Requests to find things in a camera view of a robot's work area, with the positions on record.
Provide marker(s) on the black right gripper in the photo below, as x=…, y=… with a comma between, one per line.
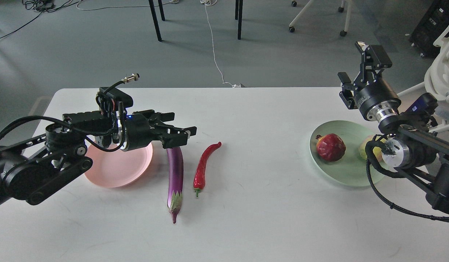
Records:
x=376, y=101

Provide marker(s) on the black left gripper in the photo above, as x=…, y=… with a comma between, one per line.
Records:
x=139, y=133

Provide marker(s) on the purple eggplant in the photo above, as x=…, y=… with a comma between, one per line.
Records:
x=175, y=182

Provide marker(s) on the red chili pepper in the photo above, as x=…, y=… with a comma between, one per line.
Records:
x=199, y=181

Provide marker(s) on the green yellow apple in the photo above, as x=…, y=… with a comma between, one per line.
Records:
x=364, y=149

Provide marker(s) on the red pomegranate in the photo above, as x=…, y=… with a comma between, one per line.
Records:
x=330, y=147

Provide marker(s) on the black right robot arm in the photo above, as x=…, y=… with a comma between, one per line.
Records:
x=404, y=148

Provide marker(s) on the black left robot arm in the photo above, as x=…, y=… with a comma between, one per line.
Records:
x=34, y=169

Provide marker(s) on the pink plate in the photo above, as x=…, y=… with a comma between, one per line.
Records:
x=118, y=168

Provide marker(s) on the white office chair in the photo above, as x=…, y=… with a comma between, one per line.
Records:
x=436, y=79

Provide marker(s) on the white office chair base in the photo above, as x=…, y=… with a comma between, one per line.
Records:
x=307, y=17

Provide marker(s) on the green plate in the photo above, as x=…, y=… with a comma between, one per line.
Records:
x=350, y=170

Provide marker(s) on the black equipment box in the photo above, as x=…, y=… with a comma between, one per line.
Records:
x=430, y=27

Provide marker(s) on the black table legs left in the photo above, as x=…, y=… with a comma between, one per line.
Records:
x=155, y=18

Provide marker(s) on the black table legs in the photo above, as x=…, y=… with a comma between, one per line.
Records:
x=155, y=18
x=238, y=16

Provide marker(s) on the black table legs right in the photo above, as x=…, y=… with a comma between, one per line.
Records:
x=238, y=16

